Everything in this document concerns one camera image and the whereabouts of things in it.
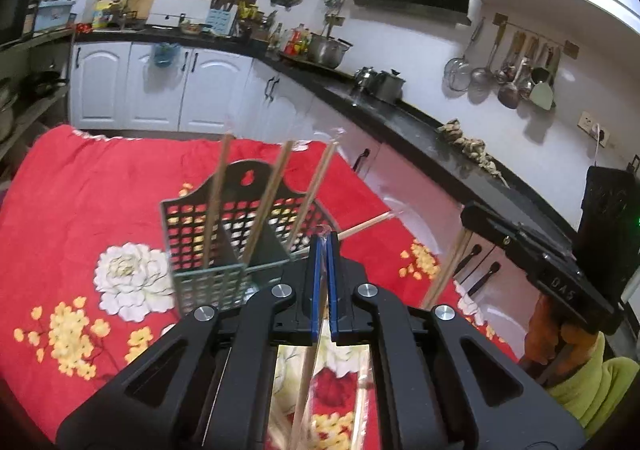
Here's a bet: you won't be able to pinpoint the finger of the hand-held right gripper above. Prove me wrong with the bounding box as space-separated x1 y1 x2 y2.
459 202 533 257

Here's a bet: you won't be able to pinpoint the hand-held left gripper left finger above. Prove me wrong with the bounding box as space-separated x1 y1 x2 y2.
55 235 326 450

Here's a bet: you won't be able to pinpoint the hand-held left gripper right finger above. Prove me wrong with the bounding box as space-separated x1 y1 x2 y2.
327 239 586 450

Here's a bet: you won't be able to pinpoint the wooden chopstick pair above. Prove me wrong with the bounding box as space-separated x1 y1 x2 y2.
290 225 333 450
338 210 401 238
201 131 234 267
422 227 473 311
243 140 295 265
286 127 346 251

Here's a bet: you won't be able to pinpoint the dark green plastic utensil holder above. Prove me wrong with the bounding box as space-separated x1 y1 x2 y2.
159 160 341 318

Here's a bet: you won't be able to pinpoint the person's right forearm green sleeve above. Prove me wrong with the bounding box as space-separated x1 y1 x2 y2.
547 332 640 441

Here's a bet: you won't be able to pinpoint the person's right hand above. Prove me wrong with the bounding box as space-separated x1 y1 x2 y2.
524 292 608 386

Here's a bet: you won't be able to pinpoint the pile of ginger roots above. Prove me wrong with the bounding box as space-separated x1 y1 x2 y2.
437 119 511 188

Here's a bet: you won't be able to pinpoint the pink base cabinet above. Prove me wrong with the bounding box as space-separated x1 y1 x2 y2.
295 94 546 361

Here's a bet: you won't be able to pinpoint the black kitchen countertop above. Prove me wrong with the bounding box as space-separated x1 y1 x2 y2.
75 24 581 241

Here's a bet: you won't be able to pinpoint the metal ladle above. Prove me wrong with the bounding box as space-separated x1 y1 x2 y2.
497 32 526 109

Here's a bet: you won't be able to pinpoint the pale green spatula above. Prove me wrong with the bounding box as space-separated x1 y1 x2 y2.
529 47 561 110

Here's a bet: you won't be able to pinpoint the metal mesh strainer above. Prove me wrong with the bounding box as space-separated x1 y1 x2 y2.
444 18 486 91

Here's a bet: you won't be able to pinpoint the large steel pot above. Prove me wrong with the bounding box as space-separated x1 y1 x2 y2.
307 32 353 69

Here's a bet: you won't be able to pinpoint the red floral blanket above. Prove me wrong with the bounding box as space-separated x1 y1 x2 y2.
0 125 521 450

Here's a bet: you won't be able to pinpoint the cooking oil bottles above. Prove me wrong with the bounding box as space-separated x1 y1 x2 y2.
285 24 311 55

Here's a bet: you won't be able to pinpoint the white base cabinet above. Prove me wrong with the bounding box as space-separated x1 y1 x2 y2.
67 40 321 138

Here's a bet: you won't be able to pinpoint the blue plastic bag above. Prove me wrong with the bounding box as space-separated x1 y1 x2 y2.
150 42 181 68

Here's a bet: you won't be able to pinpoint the blue knife block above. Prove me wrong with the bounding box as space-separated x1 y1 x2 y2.
206 7 238 36

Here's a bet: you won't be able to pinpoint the white countertop appliance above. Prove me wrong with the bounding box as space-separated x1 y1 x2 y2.
147 0 211 28

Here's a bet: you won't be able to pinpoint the metal kitchen rack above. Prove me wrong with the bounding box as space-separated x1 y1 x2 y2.
0 27 73 165

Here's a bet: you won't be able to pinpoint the black wok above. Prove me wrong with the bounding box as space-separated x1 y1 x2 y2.
20 71 68 98

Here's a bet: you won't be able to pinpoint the blue plastic dish box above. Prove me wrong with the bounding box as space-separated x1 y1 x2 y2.
37 0 76 30

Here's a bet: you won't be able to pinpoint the white wall socket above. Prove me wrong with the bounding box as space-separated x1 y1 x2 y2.
578 112 608 148

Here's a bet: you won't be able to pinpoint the wooden utensil hanging rail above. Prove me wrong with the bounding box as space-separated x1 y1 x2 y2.
492 12 581 55

